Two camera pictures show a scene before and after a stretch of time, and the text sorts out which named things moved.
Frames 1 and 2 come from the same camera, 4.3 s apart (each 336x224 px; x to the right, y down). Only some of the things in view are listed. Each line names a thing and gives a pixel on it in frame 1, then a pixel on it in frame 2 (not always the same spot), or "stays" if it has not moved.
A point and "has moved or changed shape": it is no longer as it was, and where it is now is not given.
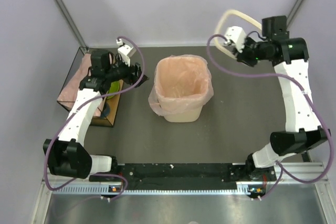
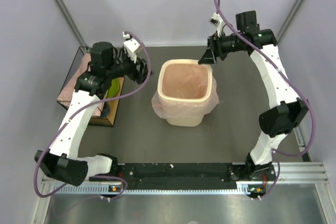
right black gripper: x=242 y=57 -> x=213 y=42
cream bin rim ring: x=217 y=26 has moved or changed shape
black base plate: x=149 y=174 stays
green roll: x=114 y=87 stays
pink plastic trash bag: x=182 y=83 has moved or changed shape
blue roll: x=106 y=110 stays
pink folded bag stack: x=72 y=86 stays
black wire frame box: x=106 y=110 stays
